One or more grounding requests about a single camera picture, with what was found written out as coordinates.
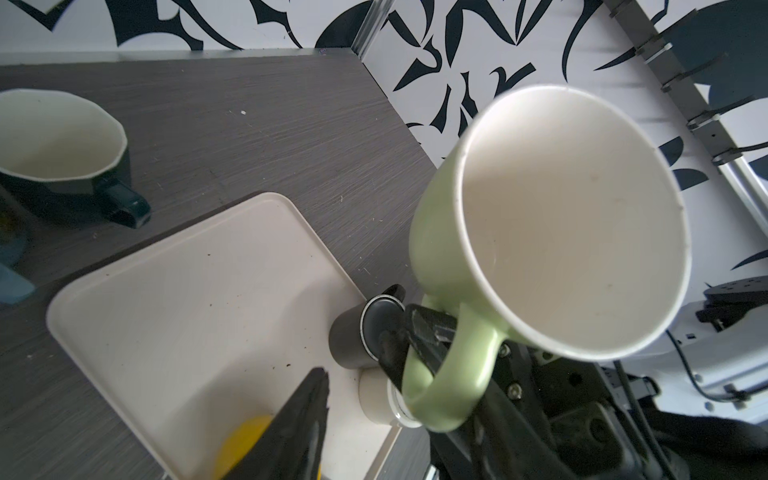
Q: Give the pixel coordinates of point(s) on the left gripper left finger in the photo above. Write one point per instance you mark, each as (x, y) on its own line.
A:
(310, 396)

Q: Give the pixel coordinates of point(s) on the yellow mug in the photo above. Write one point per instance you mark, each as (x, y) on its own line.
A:
(240, 447)

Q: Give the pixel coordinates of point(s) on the black mug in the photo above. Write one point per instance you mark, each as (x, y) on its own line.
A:
(354, 335)

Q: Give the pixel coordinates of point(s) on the light green mug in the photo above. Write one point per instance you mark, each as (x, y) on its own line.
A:
(554, 222)

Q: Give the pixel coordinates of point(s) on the dark green mug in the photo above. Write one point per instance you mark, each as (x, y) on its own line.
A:
(67, 160)

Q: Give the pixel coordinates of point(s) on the light blue mug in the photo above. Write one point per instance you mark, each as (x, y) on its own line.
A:
(14, 239)

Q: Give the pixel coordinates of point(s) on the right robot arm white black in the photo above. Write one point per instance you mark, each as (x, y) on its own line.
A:
(712, 361)

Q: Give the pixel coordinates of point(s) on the white mug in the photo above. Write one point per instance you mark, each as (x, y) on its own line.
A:
(381, 401)

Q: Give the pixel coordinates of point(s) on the beige serving tray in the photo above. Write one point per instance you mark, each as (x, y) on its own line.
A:
(190, 337)

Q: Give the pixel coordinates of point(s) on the wall hook rail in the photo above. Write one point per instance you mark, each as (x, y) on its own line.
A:
(710, 59)

